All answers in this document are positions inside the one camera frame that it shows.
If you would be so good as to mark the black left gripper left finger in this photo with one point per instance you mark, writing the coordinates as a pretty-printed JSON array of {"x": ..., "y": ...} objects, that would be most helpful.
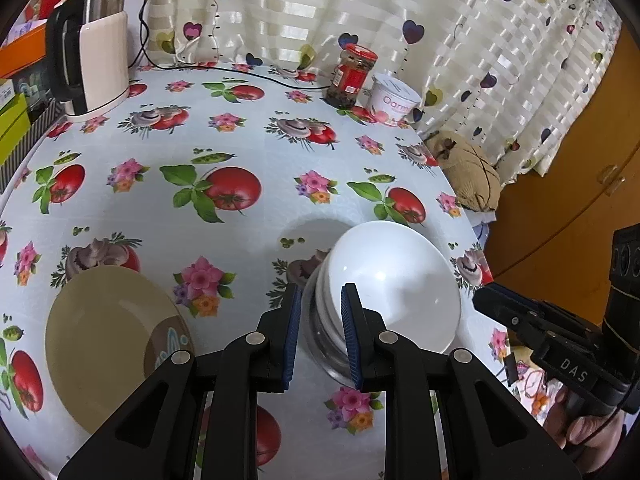
[{"x": 261, "y": 361}]

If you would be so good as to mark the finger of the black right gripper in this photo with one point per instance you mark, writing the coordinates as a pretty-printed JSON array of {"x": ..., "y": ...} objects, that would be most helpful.
[
  {"x": 543, "y": 345},
  {"x": 503, "y": 304}
]

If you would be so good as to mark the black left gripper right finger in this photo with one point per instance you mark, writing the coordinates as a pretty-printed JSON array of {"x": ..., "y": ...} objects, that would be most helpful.
[{"x": 382, "y": 360}]

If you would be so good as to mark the stainless steel bowl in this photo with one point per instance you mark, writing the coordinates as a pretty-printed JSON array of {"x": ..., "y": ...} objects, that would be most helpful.
[{"x": 317, "y": 343}]

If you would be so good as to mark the white bowl blue stripe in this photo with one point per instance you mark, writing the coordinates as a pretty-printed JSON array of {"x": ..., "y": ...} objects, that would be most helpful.
[{"x": 325, "y": 311}]

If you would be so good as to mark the beige plate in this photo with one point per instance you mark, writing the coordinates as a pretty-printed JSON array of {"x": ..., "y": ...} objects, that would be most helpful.
[{"x": 108, "y": 329}]

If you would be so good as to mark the person right hand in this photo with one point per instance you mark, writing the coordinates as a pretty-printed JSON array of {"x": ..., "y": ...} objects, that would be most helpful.
[{"x": 599, "y": 449}]

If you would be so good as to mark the tan knitted cloth bundle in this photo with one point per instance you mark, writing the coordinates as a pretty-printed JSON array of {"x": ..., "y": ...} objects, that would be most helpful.
[{"x": 468, "y": 170}]

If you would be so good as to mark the white yogurt tub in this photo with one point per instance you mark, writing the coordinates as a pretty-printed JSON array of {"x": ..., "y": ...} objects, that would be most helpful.
[{"x": 391, "y": 100}]

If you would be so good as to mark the heart pattern curtain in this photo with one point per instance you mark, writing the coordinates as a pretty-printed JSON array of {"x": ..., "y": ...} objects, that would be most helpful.
[{"x": 509, "y": 75}]

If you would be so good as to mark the red lid sauce jar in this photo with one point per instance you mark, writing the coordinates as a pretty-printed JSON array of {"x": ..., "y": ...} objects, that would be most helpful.
[{"x": 349, "y": 76}]

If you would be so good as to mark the chevron pattern tray box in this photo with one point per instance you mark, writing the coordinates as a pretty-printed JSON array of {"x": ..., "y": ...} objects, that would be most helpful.
[{"x": 50, "y": 117}]

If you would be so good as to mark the lime green box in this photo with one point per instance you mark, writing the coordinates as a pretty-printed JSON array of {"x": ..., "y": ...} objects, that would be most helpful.
[{"x": 14, "y": 123}]

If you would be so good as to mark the white electric kettle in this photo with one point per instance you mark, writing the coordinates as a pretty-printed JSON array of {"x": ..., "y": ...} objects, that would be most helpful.
[{"x": 87, "y": 57}]

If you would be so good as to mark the orange box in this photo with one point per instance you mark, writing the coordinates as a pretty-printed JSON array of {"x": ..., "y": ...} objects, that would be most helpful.
[{"x": 23, "y": 52}]

